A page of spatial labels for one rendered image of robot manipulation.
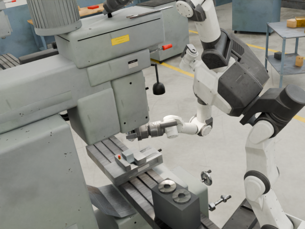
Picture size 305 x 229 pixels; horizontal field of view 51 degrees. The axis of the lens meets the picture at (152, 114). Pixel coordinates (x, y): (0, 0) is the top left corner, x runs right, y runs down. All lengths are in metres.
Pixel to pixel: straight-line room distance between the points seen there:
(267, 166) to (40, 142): 1.08
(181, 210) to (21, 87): 0.88
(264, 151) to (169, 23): 4.91
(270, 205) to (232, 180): 1.48
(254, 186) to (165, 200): 0.47
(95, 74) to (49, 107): 0.25
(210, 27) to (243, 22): 6.43
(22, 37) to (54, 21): 6.80
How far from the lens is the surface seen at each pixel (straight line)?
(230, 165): 3.54
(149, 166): 2.07
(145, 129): 1.81
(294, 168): 3.59
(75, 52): 1.42
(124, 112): 1.64
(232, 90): 1.53
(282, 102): 1.50
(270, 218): 1.94
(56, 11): 1.40
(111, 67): 1.51
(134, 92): 1.63
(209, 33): 1.36
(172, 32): 6.39
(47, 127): 1.40
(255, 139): 1.61
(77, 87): 1.48
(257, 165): 1.74
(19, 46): 8.22
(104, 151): 2.33
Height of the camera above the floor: 2.20
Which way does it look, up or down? 29 degrees down
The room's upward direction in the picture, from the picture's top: 8 degrees counter-clockwise
